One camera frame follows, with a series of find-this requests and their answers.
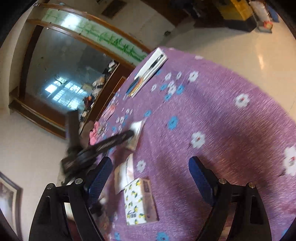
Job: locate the pink soft cloth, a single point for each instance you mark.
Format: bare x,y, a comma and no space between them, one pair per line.
95,133

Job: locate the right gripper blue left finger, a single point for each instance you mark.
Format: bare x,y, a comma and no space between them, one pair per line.
97,178

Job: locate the lemon pattern tissue packet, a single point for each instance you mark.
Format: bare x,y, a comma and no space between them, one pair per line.
139,203

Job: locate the wooden cabinet with mirror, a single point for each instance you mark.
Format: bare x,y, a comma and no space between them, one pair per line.
69,60

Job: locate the purple floral tablecloth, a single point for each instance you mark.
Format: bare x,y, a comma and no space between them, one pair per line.
194,107

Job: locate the white booklet on table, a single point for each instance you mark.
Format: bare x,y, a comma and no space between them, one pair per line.
150,68

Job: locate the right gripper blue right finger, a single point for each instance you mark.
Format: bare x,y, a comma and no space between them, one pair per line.
205,180

